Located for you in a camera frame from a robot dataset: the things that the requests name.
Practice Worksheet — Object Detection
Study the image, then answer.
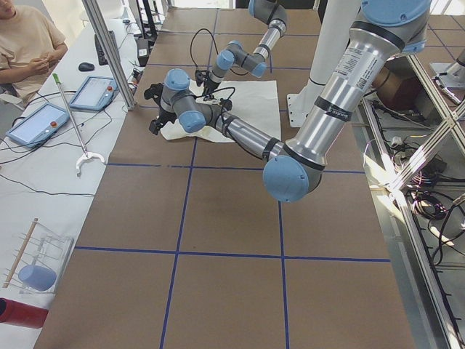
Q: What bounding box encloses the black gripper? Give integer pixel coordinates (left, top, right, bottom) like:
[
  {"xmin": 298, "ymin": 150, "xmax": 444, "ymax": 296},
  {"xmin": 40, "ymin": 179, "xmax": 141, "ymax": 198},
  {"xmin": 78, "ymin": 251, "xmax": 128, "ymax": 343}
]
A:
[
  {"xmin": 149, "ymin": 108, "xmax": 176, "ymax": 135},
  {"xmin": 202, "ymin": 77, "xmax": 219, "ymax": 101}
]

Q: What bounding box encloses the cream long-sleeve cat shirt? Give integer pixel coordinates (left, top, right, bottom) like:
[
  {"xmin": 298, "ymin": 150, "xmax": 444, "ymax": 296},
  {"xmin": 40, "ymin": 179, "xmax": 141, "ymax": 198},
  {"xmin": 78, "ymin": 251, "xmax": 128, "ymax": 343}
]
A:
[{"xmin": 161, "ymin": 80, "xmax": 281, "ymax": 143}]

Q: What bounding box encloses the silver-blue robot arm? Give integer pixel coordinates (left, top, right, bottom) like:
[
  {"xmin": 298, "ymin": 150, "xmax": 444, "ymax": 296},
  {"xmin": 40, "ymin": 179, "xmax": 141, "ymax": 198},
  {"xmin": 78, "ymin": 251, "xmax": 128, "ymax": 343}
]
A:
[
  {"xmin": 144, "ymin": 1, "xmax": 430, "ymax": 202},
  {"xmin": 201, "ymin": 1, "xmax": 288, "ymax": 100}
]

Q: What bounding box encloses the far blue teach pendant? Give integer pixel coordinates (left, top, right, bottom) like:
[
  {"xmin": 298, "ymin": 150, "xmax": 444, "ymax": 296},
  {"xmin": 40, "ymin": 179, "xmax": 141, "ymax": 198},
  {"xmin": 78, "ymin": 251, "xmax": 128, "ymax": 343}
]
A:
[{"xmin": 69, "ymin": 76, "xmax": 118, "ymax": 112}]

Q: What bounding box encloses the blue teach pendant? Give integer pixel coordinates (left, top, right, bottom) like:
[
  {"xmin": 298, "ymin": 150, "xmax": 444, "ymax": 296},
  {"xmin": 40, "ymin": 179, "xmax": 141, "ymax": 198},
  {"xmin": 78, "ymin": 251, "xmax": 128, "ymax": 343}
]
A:
[
  {"xmin": 6, "ymin": 103, "xmax": 70, "ymax": 148},
  {"xmin": 69, "ymin": 76, "xmax": 118, "ymax": 112}
]

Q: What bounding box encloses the white reacher grabber stick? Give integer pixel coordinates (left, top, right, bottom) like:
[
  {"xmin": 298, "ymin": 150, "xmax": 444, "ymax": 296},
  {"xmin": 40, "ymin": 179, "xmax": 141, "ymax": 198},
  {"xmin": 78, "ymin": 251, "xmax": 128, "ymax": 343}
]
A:
[{"xmin": 52, "ymin": 73, "xmax": 105, "ymax": 177}]

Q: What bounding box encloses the black device white label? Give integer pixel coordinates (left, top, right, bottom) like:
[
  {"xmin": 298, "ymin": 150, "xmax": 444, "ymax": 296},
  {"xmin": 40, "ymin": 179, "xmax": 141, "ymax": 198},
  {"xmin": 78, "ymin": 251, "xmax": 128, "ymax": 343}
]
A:
[{"xmin": 136, "ymin": 38, "xmax": 150, "ymax": 67}]

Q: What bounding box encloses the black keyboard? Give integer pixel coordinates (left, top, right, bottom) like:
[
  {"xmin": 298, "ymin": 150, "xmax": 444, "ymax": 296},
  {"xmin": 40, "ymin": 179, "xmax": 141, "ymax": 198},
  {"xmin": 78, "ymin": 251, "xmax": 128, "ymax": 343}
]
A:
[{"xmin": 94, "ymin": 31, "xmax": 118, "ymax": 65}]

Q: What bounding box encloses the black computer mouse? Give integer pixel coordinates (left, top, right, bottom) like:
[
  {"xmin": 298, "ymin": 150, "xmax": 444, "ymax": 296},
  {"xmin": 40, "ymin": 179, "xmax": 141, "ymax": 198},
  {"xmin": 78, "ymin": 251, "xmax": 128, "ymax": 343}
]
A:
[{"xmin": 78, "ymin": 62, "xmax": 95, "ymax": 72}]

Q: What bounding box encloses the near blue teach pendant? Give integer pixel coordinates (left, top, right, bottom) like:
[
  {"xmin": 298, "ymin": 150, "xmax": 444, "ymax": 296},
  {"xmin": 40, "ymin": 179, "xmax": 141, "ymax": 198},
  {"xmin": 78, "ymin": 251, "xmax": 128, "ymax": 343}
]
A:
[{"xmin": 6, "ymin": 103, "xmax": 70, "ymax": 148}]

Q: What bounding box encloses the seated person beige shirt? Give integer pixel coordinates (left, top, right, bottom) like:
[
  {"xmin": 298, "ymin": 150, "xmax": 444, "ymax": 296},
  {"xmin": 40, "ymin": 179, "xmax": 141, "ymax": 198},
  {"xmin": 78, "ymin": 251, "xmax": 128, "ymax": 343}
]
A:
[{"xmin": 1, "ymin": 1, "xmax": 68, "ymax": 103}]

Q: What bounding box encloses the clear acrylic rack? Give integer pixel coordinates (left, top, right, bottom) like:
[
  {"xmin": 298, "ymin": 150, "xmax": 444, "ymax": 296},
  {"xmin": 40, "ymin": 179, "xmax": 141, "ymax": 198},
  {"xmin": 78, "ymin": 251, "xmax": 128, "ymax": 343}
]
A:
[{"xmin": 1, "ymin": 222, "xmax": 75, "ymax": 294}]

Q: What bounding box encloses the wooden dowel stick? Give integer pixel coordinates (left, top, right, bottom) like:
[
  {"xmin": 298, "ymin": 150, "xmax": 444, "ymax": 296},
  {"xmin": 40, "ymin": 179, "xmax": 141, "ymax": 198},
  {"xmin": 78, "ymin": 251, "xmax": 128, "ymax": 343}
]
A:
[{"xmin": 2, "ymin": 217, "xmax": 39, "ymax": 289}]

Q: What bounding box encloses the brown cardboard box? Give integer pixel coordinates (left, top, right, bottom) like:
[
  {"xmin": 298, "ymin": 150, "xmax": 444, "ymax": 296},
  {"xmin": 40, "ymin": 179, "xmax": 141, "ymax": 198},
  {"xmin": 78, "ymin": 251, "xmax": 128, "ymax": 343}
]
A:
[{"xmin": 373, "ymin": 67, "xmax": 412, "ymax": 110}]

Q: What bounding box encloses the light blue cup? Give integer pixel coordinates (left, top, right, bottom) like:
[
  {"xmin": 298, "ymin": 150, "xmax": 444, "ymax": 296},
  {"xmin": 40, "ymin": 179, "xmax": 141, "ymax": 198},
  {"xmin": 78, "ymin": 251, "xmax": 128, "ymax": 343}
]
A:
[{"xmin": 18, "ymin": 265, "xmax": 57, "ymax": 292}]

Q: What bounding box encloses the red cylinder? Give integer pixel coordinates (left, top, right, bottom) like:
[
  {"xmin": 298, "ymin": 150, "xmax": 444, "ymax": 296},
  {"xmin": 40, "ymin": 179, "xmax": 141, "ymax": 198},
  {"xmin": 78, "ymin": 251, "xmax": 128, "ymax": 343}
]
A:
[{"xmin": 1, "ymin": 298, "xmax": 49, "ymax": 329}]

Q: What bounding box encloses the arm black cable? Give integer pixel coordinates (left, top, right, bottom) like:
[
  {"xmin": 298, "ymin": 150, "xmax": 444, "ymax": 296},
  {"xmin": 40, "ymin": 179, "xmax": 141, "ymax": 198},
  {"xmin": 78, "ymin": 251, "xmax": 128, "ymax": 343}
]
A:
[
  {"xmin": 192, "ymin": 86, "xmax": 234, "ymax": 121},
  {"xmin": 190, "ymin": 28, "xmax": 255, "ymax": 77}
]

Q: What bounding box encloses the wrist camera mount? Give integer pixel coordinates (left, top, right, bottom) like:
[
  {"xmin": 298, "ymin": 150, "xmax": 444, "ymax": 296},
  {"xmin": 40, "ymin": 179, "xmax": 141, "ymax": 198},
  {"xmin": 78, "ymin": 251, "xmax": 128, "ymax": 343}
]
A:
[
  {"xmin": 144, "ymin": 83, "xmax": 164, "ymax": 106},
  {"xmin": 195, "ymin": 69, "xmax": 209, "ymax": 87}
]

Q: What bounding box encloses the aluminium frame post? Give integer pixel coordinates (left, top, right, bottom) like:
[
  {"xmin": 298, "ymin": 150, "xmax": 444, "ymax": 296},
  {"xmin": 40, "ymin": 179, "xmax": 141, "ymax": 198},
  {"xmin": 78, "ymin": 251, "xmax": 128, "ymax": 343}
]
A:
[{"xmin": 82, "ymin": 0, "xmax": 135, "ymax": 111}]

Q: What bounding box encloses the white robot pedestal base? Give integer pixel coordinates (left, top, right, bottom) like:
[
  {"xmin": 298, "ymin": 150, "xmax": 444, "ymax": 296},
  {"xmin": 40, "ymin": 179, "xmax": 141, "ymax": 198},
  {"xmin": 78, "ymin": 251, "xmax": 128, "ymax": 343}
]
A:
[{"xmin": 287, "ymin": 0, "xmax": 360, "ymax": 128}]

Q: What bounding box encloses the floor cable bundle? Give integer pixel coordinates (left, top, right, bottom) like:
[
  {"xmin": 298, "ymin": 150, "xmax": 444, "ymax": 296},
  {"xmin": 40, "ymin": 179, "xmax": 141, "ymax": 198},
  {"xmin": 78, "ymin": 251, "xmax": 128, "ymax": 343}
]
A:
[{"xmin": 363, "ymin": 101, "xmax": 465, "ymax": 262}]

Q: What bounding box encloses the aluminium frame truss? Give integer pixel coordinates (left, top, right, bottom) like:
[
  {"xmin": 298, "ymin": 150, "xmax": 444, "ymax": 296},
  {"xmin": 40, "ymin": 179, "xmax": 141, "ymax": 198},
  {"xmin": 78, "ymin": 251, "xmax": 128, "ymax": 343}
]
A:
[{"xmin": 356, "ymin": 46, "xmax": 464, "ymax": 348}]

